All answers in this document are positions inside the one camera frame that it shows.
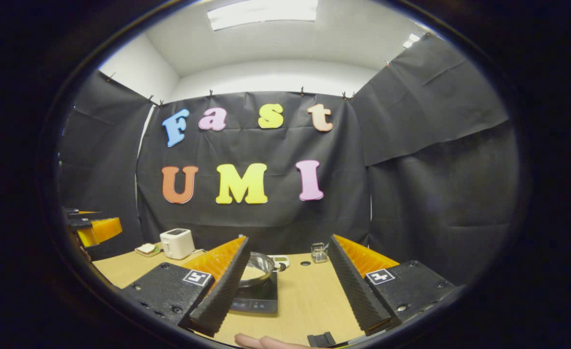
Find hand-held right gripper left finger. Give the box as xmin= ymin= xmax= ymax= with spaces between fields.
xmin=122 ymin=236 xmax=250 ymax=337

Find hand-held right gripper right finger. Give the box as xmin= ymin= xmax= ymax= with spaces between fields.
xmin=327 ymin=234 xmax=464 ymax=336

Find black induction cooktop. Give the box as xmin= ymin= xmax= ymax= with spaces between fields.
xmin=229 ymin=271 xmax=279 ymax=314

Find stainless steel pot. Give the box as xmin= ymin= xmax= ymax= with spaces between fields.
xmin=239 ymin=252 xmax=276 ymax=290

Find pile of yellow soybeans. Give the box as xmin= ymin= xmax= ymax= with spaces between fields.
xmin=241 ymin=266 xmax=266 ymax=282

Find white toaster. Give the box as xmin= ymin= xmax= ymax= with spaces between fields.
xmin=160 ymin=228 xmax=196 ymax=260

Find large ceiling light panel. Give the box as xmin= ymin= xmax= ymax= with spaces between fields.
xmin=207 ymin=0 xmax=319 ymax=31

